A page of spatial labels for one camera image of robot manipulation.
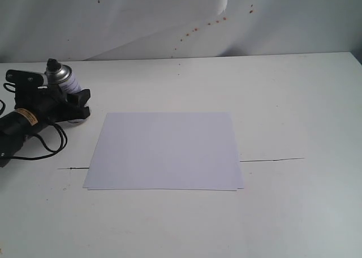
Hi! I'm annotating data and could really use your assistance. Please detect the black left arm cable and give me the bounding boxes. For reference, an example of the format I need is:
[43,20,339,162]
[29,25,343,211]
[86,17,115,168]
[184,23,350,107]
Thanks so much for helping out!
[0,82,68,160]

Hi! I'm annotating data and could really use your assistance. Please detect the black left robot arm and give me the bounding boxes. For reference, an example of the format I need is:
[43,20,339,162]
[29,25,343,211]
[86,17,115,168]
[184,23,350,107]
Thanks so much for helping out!
[1,85,91,167]

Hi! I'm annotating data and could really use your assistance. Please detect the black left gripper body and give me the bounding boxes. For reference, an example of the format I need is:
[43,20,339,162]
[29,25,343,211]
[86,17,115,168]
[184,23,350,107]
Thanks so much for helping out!
[14,84,70,125]

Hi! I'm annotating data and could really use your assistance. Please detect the silver spray can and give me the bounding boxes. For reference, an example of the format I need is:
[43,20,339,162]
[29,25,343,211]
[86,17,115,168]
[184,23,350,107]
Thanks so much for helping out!
[44,58,85,126]

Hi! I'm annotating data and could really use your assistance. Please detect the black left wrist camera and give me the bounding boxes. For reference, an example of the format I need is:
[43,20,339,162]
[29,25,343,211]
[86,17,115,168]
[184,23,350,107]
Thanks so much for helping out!
[6,70,48,90]

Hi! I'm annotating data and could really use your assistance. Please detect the white backdrop paper sheet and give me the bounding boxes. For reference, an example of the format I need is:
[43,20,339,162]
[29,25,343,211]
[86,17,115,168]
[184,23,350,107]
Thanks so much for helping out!
[1,0,361,63]

